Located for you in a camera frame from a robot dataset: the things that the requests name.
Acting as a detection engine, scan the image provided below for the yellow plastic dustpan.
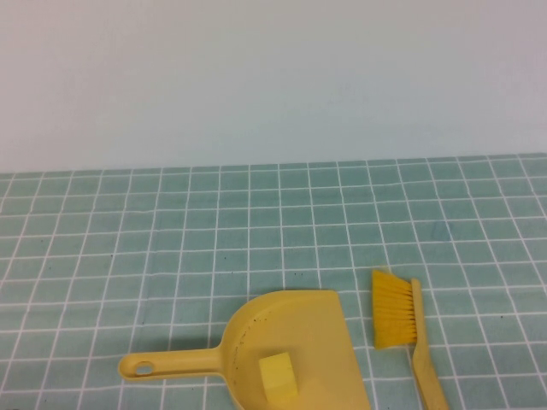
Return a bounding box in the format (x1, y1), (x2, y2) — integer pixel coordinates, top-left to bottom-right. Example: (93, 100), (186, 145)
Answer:
(118, 290), (372, 410)

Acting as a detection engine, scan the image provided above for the yellow hand brush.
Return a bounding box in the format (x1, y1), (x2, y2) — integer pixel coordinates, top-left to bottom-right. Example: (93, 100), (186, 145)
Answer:
(370, 268), (450, 410)

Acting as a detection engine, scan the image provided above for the small yellow foam cube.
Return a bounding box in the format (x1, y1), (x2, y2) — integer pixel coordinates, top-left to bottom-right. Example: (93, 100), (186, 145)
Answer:
(258, 352), (300, 406)

